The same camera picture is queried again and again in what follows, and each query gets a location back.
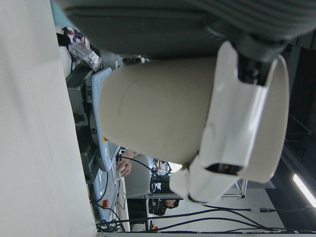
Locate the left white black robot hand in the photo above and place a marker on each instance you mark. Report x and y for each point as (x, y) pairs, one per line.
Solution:
(148, 29)

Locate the beige paper cup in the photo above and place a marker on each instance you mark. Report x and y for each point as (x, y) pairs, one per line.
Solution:
(148, 106)

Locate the bundle of alligator clip leads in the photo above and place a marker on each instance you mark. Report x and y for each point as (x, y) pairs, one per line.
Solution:
(85, 55)

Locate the black finned controller box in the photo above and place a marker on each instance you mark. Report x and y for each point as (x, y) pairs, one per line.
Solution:
(79, 77)

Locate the teach pendant with film cover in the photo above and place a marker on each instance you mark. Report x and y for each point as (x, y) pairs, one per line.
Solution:
(97, 111)

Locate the person in patterned sweater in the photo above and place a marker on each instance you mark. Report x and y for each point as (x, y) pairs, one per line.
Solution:
(127, 165)

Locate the grey office chair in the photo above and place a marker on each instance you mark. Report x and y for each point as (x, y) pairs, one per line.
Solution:
(138, 177)

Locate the teach pendant without film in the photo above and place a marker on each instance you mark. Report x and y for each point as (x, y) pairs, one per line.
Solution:
(101, 182)

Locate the person in black jacket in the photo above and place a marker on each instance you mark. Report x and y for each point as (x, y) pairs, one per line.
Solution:
(163, 208)

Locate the long ceiling light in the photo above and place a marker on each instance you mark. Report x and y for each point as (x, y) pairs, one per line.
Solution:
(304, 190)

